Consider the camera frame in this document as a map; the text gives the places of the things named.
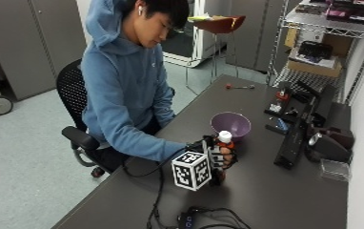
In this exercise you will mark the orange bottle with white cap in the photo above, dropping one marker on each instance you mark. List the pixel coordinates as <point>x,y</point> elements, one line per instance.
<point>224,136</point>

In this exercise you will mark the white cube of black markers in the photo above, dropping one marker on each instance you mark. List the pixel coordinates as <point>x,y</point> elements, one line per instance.
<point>189,171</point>

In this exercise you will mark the purple bowl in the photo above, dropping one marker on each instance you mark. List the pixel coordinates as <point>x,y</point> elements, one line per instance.
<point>230,123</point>

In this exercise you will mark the black upright stand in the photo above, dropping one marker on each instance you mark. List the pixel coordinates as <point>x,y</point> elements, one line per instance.
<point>293,143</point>

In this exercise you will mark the small blue and black part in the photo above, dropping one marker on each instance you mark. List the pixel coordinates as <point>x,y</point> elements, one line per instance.
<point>281,124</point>

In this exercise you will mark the black tray with red part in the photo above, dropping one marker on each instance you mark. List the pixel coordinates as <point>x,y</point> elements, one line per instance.
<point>278,103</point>

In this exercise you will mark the black usb hub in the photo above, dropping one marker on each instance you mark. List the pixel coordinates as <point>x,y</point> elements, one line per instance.
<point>185,221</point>

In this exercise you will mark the black device with silver lens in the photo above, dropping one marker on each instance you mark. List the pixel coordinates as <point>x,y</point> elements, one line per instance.
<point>329,147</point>

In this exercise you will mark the clear plastic box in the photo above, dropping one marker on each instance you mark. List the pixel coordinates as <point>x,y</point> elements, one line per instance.
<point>334,170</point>

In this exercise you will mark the person in blue hoodie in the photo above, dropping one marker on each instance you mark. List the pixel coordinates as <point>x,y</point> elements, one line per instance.
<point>121,82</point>

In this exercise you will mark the flat cardboard box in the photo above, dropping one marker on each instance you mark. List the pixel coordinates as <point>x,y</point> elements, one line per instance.
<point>313,67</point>

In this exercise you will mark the white framed glass panel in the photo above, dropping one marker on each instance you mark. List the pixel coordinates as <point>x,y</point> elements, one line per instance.
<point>187,44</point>

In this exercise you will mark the grey tall cabinet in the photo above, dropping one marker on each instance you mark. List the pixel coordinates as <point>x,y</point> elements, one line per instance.
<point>256,35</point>

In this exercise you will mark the black case on box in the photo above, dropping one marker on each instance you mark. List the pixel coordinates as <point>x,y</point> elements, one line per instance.
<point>314,50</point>

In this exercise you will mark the brown bar stool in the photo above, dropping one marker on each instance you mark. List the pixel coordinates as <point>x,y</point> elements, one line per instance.
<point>218,24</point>

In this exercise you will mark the black mesh office chair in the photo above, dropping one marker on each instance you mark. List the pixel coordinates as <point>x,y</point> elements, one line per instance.
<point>72,92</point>

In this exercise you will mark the white earbud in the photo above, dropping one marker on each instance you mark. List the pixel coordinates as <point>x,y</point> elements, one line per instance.
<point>139,10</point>

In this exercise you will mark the grey storage cabinet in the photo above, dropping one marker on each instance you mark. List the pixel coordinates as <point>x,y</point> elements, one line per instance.
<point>28,44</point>

